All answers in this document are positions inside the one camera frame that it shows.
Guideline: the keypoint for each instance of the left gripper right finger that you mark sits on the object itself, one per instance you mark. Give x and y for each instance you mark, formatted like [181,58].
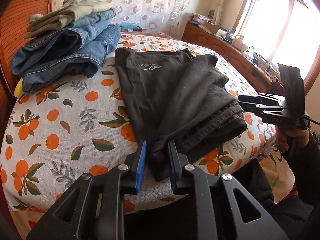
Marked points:
[178,175]

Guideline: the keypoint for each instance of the stack of books and papers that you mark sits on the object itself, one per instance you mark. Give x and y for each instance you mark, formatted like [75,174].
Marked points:
[199,19]

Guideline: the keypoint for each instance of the light blue folded jeans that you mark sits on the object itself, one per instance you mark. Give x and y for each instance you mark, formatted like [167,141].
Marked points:
[58,43]

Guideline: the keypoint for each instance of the wooden slatted wardrobe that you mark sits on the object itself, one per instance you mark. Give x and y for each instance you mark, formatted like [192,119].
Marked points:
[17,30]

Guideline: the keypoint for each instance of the olive green folded pants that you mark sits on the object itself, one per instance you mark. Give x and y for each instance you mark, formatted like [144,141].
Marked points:
[74,13]

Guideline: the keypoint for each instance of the open cardboard box on cabinet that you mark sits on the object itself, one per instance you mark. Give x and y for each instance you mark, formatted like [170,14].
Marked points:
[211,27]

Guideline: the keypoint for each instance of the orange print bed sheet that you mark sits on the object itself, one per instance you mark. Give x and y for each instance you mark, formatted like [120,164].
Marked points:
[79,125]

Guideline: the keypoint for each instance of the floral pink blanket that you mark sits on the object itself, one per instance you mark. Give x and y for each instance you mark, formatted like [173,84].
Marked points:
[162,35]

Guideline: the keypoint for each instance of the white plastic jug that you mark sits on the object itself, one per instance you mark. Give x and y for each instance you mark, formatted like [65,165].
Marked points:
[238,42]

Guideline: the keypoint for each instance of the window with wooden frame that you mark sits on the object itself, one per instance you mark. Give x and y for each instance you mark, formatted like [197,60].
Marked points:
[273,26]

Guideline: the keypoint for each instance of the black pants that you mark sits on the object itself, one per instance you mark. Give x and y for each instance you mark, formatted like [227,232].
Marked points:
[180,97]

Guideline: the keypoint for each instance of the tied beige window curtain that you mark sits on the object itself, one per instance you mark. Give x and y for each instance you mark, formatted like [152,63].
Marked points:
[221,0]

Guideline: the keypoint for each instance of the person's right hand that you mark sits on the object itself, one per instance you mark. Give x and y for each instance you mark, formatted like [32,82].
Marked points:
[292,139]

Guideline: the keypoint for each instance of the wooden sideboard cabinet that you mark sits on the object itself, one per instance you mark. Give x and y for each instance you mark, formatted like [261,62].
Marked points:
[250,71]

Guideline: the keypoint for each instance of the person's right forearm black sleeve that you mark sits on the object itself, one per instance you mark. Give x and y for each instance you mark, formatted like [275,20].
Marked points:
[303,160]

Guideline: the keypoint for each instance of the yellow Pikachu plush toy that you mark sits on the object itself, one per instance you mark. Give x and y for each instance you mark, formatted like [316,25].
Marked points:
[18,91]

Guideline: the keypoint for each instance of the cardboard box with blue items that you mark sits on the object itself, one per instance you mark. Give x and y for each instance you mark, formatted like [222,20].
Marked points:
[129,27]

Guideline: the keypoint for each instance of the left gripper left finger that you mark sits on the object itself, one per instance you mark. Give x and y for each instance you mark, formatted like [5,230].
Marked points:
[137,169]

